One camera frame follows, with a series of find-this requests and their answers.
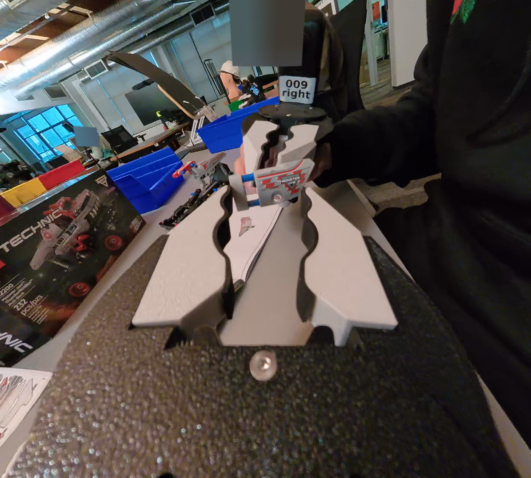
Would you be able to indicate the black toy truck chassis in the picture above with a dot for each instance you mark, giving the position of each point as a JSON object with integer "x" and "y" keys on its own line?
{"x": 195, "y": 204}

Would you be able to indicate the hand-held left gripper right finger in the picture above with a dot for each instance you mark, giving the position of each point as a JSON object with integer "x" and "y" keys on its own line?
{"x": 348, "y": 278}

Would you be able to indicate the black toy truck box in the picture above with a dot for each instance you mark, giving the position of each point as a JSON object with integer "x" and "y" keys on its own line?
{"x": 62, "y": 258}

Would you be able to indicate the yellow storage bin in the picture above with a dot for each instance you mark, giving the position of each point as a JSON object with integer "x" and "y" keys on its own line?
{"x": 20, "y": 193}

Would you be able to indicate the person's right forearm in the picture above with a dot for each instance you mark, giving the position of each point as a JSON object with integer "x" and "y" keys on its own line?
{"x": 373, "y": 146}

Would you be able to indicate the grey desk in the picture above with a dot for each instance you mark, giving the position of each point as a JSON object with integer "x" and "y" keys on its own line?
{"x": 265, "y": 312}

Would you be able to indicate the large paned window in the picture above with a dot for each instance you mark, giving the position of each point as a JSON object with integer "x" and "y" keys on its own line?
{"x": 45, "y": 125}

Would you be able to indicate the toy sticker sheet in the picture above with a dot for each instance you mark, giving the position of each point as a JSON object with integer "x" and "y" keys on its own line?
{"x": 16, "y": 399}

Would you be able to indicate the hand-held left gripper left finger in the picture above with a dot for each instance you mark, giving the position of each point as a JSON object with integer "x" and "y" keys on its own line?
{"x": 182, "y": 278}

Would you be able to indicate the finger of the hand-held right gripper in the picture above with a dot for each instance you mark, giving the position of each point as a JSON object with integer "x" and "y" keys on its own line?
{"x": 253, "y": 146}
{"x": 303, "y": 146}

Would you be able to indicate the black monitor screen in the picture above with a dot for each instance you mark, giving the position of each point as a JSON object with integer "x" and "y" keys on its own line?
{"x": 145, "y": 106}

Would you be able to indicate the person's right hand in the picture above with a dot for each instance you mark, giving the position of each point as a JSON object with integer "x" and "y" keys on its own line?
{"x": 323, "y": 162}

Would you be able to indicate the maroon storage bin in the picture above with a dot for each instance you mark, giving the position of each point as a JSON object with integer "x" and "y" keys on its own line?
{"x": 6, "y": 208}

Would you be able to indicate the long wooden desk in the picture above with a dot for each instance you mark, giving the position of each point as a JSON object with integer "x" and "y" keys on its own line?
{"x": 157, "y": 141}

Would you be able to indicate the blue storage bin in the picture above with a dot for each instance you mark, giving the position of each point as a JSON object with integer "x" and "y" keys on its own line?
{"x": 141, "y": 179}
{"x": 224, "y": 133}

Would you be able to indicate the grey toy part blue pins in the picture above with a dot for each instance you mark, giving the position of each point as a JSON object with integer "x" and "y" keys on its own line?
{"x": 282, "y": 183}

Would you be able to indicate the toy instruction booklet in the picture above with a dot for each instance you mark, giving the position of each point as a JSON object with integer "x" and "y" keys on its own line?
{"x": 257, "y": 245}

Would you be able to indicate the person's black printed hoodie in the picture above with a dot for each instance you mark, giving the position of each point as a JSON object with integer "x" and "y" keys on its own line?
{"x": 477, "y": 237}

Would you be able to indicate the black and wooden panel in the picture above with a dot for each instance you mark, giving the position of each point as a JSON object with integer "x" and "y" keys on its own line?
{"x": 145, "y": 67}

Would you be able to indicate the silver air duct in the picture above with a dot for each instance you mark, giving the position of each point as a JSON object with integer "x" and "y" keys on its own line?
{"x": 83, "y": 46}

